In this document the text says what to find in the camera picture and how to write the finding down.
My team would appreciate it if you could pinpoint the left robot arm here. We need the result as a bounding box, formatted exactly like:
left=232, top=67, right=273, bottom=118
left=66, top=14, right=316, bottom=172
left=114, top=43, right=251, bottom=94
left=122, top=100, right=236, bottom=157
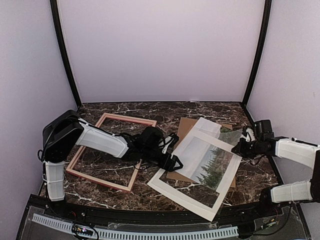
left=37, top=110, right=184, bottom=218

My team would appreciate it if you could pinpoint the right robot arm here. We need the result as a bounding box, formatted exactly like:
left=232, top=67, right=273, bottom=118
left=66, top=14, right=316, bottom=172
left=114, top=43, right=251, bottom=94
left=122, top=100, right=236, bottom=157
left=231, top=119, right=320, bottom=217

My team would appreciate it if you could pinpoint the right black corner post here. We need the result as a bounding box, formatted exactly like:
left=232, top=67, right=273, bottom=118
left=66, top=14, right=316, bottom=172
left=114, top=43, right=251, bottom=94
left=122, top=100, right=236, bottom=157
left=241, top=0, right=272, bottom=109

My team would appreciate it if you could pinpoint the landscape photo print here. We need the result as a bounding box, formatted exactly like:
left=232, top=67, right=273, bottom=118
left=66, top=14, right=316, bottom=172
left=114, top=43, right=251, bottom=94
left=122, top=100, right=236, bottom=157
left=173, top=117, right=242, bottom=194

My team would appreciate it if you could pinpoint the left black corner post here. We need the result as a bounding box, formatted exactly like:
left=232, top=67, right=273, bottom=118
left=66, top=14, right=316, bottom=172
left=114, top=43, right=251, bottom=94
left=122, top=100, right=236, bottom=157
left=49, top=0, right=82, bottom=108

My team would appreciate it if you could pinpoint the white mat board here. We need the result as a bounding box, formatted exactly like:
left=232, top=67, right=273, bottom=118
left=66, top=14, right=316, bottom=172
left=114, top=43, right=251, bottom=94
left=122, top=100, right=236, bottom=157
left=146, top=136, right=243, bottom=222

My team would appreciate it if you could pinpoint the black front rail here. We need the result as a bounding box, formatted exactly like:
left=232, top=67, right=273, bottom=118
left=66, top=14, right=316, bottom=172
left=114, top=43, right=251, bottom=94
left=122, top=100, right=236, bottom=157
left=23, top=195, right=289, bottom=232

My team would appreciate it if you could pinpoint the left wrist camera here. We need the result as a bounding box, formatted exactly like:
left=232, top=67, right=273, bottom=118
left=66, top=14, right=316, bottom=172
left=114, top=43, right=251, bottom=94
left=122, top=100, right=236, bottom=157
left=159, top=132, right=180, bottom=154

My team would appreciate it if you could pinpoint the brown cardboard backing board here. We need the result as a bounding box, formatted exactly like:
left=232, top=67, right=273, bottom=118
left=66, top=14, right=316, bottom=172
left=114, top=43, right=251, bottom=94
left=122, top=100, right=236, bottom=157
left=166, top=117, right=237, bottom=188

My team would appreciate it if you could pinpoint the pink wooden picture frame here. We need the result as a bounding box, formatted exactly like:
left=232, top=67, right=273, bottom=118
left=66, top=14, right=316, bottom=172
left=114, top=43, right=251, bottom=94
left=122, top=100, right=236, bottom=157
left=66, top=113, right=157, bottom=193

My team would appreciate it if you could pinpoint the black corner post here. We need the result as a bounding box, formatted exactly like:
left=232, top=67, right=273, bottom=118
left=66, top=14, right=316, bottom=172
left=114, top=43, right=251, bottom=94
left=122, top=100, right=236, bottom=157
left=49, top=0, right=82, bottom=108
left=241, top=0, right=272, bottom=109

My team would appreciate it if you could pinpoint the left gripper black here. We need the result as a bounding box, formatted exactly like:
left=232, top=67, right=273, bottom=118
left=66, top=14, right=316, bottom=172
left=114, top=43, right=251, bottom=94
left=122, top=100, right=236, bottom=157
left=141, top=146, right=183, bottom=173

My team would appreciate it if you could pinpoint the white slotted cable duct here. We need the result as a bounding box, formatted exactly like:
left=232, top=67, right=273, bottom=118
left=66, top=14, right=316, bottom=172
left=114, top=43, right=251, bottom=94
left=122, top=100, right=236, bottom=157
left=31, top=213, right=239, bottom=240

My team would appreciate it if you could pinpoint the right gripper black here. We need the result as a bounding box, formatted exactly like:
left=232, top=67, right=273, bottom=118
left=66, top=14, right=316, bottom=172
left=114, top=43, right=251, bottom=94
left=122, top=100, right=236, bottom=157
left=232, top=137, right=265, bottom=160

